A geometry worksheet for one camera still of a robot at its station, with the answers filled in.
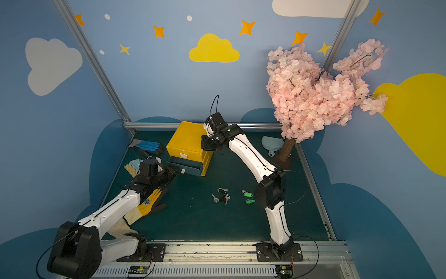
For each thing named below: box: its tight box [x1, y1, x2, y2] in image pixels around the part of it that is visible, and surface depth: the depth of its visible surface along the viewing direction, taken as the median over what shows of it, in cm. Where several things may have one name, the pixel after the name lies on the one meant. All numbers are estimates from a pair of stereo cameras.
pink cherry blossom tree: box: [265, 38, 390, 162], surface depth 67 cm
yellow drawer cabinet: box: [166, 120, 214, 177], surface depth 88 cm
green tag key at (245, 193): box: [241, 189, 254, 198], surface depth 95 cm
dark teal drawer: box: [167, 156, 204, 177], surface depth 90 cm
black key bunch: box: [211, 187, 231, 206], surface depth 93 cm
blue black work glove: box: [128, 139, 164, 157], surface depth 112 cm
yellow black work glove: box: [124, 187, 168, 226], surface depth 88 cm
